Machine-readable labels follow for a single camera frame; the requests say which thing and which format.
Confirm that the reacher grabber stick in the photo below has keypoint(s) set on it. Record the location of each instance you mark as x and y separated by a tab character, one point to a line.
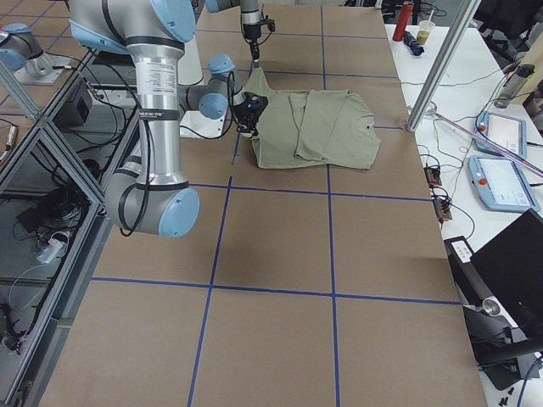
498	148

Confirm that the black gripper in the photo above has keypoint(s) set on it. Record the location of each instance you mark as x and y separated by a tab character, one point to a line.
252	39
246	117

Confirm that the clear water bottle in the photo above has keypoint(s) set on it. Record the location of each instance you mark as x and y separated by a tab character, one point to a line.
513	85

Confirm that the aluminium frame post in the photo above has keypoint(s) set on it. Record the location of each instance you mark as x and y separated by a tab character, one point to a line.
448	48

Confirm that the olive green long-sleeve shirt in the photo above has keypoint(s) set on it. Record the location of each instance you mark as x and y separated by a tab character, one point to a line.
302	128

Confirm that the near blue teach pendant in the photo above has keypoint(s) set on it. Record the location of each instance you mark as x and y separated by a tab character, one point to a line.
501	185

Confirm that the black box with white label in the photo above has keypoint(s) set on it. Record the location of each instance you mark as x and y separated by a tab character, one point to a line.
459	254

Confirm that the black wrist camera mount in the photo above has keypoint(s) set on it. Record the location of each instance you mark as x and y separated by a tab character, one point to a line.
256	100
269	23

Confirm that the third robot arm in background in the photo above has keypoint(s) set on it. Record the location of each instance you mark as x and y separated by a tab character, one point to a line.
23	55

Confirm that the blue teach pendant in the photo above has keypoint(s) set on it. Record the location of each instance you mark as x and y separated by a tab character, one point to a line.
501	185
506	131

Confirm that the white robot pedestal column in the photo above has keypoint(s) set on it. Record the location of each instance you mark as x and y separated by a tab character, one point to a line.
191	72

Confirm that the far blue teach pendant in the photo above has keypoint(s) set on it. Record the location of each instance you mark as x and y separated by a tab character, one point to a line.
506	131

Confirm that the iced coffee plastic cup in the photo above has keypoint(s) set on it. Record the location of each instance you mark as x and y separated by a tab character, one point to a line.
425	28

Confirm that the folded navy blue umbrella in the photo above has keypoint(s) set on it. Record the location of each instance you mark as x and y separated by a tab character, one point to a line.
411	42

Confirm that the red cylindrical bottle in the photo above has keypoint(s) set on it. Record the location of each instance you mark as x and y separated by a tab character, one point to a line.
402	21

